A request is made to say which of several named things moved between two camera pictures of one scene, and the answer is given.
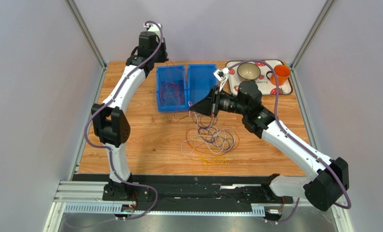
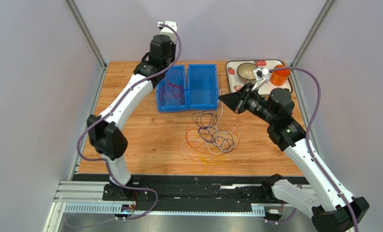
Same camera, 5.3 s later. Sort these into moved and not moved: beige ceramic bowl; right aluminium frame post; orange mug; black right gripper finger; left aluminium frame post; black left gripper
Moved: black right gripper finger; black left gripper
Not moved: right aluminium frame post; beige ceramic bowl; orange mug; left aluminium frame post
